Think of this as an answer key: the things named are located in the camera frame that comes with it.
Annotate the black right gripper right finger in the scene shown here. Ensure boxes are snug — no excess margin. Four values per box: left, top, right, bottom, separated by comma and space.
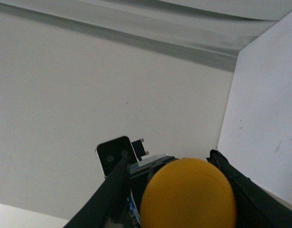
207, 150, 292, 228

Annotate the white pleated curtain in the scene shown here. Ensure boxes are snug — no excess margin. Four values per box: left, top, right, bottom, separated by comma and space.
0, 0, 292, 72

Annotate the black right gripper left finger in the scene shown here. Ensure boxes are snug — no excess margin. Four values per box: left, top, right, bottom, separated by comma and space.
65, 157, 129, 228

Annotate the yellow push button switch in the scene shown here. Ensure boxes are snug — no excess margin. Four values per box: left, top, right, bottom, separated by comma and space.
130, 155, 237, 228

